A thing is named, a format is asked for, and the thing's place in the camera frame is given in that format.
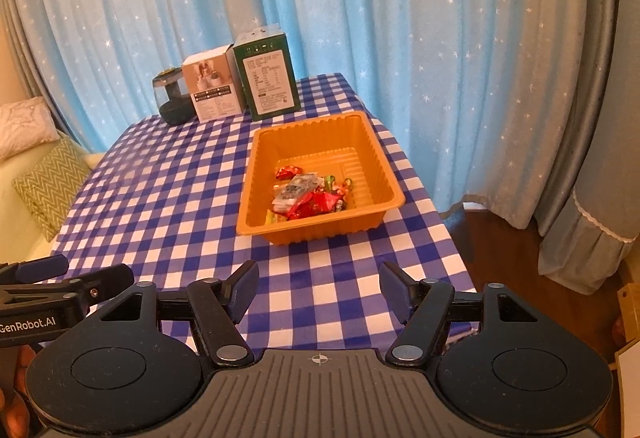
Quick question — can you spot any red packet with white label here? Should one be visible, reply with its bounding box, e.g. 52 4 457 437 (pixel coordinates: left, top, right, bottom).
287 191 346 220

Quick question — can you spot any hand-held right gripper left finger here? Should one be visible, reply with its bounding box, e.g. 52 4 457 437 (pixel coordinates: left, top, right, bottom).
95 259 261 366

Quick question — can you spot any white cardboard box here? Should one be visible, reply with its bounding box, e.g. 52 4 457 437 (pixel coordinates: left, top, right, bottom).
181 45 246 123

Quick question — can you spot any green chevron pillow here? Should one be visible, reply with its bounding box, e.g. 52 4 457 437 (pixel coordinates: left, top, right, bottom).
12 138 95 243

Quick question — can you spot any blue white checkered tablecloth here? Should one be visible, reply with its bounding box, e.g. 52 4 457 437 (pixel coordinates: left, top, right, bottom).
50 73 478 351

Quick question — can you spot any white flat board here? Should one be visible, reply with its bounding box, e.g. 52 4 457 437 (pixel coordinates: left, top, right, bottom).
612 342 640 438

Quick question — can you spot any blue star-print curtain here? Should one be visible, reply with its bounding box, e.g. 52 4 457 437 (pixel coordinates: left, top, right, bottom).
20 0 591 231

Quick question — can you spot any person's left hand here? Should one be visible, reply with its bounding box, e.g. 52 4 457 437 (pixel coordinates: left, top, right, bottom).
0 345 40 438

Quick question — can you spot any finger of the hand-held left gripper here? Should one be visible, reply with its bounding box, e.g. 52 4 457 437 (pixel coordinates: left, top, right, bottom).
65 263 136 314
0 255 70 286

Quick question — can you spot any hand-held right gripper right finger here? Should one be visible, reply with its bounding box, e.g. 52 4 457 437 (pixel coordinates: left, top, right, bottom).
378 261 545 366

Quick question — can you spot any green cardboard box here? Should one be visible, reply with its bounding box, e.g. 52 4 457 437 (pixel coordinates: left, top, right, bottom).
232 24 302 122

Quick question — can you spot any dark glass jar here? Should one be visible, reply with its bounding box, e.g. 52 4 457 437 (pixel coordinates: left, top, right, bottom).
152 67 197 126

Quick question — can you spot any grey curtain with lace trim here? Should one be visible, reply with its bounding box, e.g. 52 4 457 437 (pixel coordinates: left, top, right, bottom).
535 0 640 296

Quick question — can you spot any silver grey packet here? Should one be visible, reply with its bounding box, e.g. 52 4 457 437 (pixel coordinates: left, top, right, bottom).
271 172 322 213

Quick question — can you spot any orange plastic tray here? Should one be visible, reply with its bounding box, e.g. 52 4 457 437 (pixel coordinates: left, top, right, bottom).
236 112 407 246

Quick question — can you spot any yellow cardboard box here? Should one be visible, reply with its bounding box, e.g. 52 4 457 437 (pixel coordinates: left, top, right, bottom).
615 283 640 336

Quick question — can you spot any white patterned pillow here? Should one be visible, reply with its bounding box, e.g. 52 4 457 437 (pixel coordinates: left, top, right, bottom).
0 97 60 161

